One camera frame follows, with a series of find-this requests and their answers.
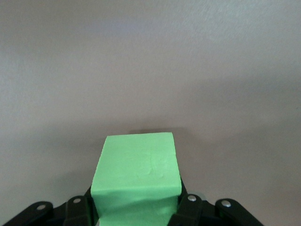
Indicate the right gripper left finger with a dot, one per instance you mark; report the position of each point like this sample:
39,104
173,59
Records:
75,212

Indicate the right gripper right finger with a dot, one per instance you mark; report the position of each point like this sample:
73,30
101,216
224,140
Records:
190,212

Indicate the green foam cube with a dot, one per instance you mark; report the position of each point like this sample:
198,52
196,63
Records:
136,169

